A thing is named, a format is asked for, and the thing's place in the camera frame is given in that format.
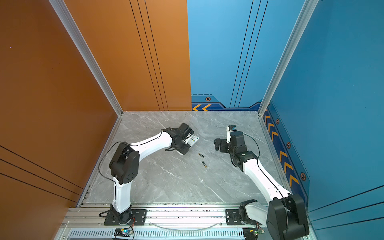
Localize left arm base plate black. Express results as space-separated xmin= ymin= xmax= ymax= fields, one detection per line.
xmin=104 ymin=209 xmax=147 ymax=227

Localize left circuit board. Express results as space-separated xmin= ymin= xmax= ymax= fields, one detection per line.
xmin=113 ymin=228 xmax=135 ymax=240

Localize white slotted cable duct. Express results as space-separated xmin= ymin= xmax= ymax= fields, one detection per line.
xmin=64 ymin=228 xmax=245 ymax=240

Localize right circuit board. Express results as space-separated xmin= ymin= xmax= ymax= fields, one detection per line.
xmin=243 ymin=228 xmax=265 ymax=240

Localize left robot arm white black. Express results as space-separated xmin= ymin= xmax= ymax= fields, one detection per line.
xmin=99 ymin=123 xmax=200 ymax=226

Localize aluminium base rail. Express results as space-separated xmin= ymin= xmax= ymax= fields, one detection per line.
xmin=60 ymin=204 xmax=239 ymax=229

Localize right aluminium corner post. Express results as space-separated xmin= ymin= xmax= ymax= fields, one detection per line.
xmin=258 ymin=0 xmax=319 ymax=117

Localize aluminium corner post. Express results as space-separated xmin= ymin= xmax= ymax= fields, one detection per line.
xmin=258 ymin=0 xmax=319 ymax=117
xmin=49 ymin=0 xmax=124 ymax=117

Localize left aluminium corner post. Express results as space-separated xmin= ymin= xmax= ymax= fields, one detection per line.
xmin=49 ymin=0 xmax=124 ymax=117

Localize circuit board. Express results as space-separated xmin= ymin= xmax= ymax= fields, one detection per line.
xmin=113 ymin=228 xmax=135 ymax=240
xmin=243 ymin=228 xmax=265 ymax=240

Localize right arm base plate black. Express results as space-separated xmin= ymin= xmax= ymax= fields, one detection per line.
xmin=225 ymin=209 xmax=243 ymax=226

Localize white remote control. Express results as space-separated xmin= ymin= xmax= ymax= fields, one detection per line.
xmin=185 ymin=134 xmax=200 ymax=147

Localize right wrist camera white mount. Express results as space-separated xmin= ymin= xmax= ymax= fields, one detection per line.
xmin=227 ymin=125 xmax=237 ymax=143

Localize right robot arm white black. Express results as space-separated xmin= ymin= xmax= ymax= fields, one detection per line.
xmin=214 ymin=125 xmax=310 ymax=240

